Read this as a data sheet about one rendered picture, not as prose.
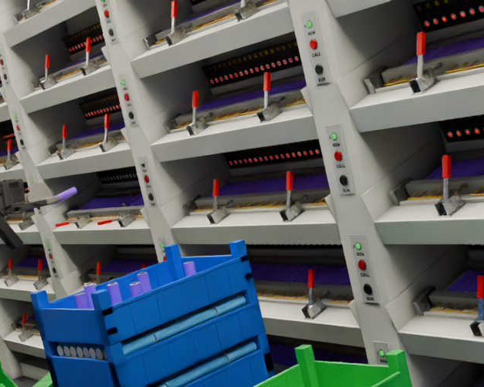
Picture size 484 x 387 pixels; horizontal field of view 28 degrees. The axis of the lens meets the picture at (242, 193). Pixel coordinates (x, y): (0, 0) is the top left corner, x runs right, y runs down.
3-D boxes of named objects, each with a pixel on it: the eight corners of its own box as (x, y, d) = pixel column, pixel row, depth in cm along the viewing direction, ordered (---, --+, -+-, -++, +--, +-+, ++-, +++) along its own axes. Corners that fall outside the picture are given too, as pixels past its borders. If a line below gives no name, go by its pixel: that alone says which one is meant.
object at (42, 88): (121, 84, 225) (91, 31, 222) (26, 114, 276) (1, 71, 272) (184, 47, 235) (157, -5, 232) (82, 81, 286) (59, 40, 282)
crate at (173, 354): (123, 397, 142) (111, 345, 141) (53, 387, 157) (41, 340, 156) (266, 331, 161) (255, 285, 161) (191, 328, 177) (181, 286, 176)
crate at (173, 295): (111, 345, 141) (97, 293, 140) (41, 340, 156) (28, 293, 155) (255, 285, 161) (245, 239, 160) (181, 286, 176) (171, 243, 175)
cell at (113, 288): (120, 323, 153) (110, 284, 153) (114, 322, 155) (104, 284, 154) (129, 319, 154) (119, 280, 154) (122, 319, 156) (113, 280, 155)
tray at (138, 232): (159, 244, 229) (140, 210, 227) (59, 244, 280) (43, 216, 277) (220, 200, 239) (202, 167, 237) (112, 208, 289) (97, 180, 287)
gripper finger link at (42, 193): (61, 178, 239) (25, 184, 235) (65, 201, 240) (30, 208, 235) (57, 179, 242) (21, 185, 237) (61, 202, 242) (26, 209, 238)
